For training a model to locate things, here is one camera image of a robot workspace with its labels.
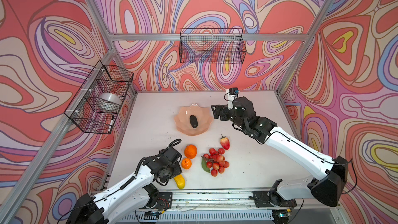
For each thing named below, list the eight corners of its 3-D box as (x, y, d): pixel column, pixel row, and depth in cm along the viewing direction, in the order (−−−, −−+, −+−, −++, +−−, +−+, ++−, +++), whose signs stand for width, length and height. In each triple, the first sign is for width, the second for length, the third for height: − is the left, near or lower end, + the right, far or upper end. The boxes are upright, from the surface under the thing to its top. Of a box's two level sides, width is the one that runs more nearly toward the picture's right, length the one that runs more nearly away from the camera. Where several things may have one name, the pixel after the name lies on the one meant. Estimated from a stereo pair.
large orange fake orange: (184, 158, 87) (183, 155, 83) (185, 148, 91) (184, 144, 87) (197, 158, 87) (196, 155, 83) (197, 148, 91) (197, 144, 87)
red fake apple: (221, 150, 91) (221, 147, 88) (219, 137, 96) (220, 134, 94) (229, 150, 91) (230, 147, 88) (227, 137, 96) (228, 134, 94)
